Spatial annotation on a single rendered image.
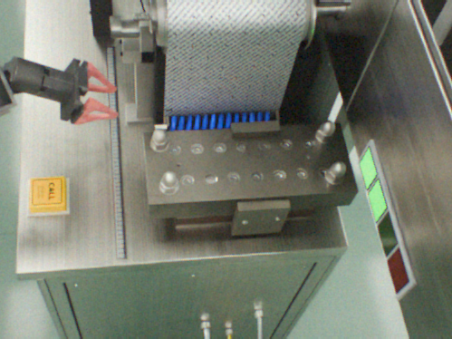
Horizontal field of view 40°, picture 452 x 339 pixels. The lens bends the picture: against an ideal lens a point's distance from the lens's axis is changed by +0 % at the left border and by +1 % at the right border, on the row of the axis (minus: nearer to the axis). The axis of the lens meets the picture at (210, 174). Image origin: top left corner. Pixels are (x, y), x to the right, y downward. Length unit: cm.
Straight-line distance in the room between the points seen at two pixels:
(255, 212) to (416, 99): 40
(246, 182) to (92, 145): 37
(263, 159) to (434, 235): 43
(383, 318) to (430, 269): 138
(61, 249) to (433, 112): 74
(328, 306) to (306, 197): 108
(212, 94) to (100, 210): 33
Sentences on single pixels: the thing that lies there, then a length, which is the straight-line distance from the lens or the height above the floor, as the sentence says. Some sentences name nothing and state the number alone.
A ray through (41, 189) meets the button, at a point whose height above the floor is 92.
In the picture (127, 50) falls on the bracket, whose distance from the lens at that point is 121.
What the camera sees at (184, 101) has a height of 107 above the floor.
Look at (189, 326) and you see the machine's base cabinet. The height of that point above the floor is 44.
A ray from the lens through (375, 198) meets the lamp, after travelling 104.
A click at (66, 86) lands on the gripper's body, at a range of 115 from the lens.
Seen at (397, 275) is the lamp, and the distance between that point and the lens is 100.
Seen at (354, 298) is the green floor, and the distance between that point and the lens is 228.
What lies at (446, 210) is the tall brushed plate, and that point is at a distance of 86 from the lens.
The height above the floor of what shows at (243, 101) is 107.
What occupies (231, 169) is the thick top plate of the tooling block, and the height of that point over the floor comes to 103.
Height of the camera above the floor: 204
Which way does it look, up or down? 59 degrees down
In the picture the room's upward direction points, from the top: 10 degrees clockwise
